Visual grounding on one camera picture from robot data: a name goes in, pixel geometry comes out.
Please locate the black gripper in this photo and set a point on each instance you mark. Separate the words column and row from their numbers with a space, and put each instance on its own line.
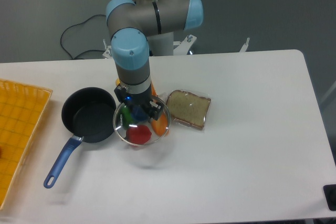
column 144, row 100

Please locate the glass lid blue knob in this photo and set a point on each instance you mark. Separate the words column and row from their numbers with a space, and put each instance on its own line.
column 139, row 118

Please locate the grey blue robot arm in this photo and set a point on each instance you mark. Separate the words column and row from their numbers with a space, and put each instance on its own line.
column 130, row 23

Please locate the green bell pepper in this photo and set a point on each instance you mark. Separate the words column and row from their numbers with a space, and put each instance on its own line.
column 126, row 117

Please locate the red bell pepper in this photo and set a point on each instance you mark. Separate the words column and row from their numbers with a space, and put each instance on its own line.
column 138, row 137

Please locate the orange baguette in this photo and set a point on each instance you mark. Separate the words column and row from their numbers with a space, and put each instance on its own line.
column 160, row 126

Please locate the wrapped bread slice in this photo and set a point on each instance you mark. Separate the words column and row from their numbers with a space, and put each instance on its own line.
column 188, row 108

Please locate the yellow woven basket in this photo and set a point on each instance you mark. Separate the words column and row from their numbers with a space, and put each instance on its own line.
column 22, row 106

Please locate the black object table corner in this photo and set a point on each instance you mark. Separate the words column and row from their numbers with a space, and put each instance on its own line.
column 330, row 192

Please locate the black pan blue handle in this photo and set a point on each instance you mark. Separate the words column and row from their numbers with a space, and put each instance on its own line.
column 88, row 115

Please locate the white table leg bracket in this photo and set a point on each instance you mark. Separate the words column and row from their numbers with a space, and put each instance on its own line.
column 245, row 45

